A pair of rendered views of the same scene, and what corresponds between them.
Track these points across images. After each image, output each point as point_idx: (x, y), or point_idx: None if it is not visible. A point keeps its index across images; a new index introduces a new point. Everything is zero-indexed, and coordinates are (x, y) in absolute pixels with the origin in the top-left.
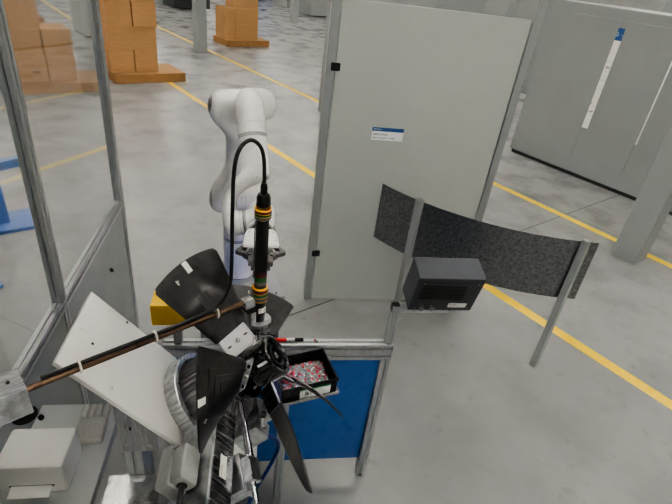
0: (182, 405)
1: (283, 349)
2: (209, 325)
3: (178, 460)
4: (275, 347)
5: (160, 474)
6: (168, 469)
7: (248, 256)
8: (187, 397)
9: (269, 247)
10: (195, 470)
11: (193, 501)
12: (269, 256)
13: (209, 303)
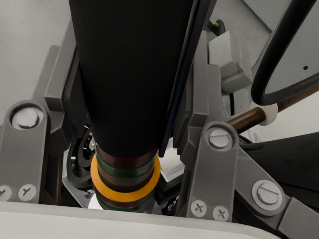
0: (247, 131)
1: (70, 179)
2: (262, 145)
3: (234, 47)
4: (91, 160)
5: (247, 55)
6: (241, 49)
7: (222, 117)
8: (244, 141)
9: (14, 204)
10: (212, 49)
11: (208, 35)
12: (62, 59)
13: (294, 159)
